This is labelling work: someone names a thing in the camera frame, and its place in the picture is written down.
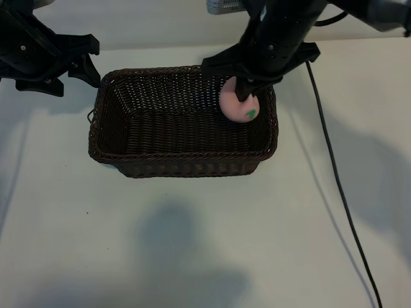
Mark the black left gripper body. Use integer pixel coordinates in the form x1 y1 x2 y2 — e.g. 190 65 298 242
0 0 101 84

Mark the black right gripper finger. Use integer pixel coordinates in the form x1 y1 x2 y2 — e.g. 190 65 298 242
235 76 258 104
252 81 274 96

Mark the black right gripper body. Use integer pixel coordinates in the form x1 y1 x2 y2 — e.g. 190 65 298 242
200 0 328 86

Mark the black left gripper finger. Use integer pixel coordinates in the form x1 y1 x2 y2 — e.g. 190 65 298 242
67 54 103 90
15 78 64 98

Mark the pink toy peach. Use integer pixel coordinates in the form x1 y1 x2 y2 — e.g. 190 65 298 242
218 80 259 124

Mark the dark brown wicker basket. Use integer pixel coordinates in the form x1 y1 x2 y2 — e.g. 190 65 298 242
85 64 279 179

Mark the short black cable loop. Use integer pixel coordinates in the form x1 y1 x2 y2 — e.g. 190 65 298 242
315 10 350 28

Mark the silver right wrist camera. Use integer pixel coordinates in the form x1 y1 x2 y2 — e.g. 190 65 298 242
206 0 250 15

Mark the long black cable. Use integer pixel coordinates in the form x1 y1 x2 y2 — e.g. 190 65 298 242
306 60 383 308

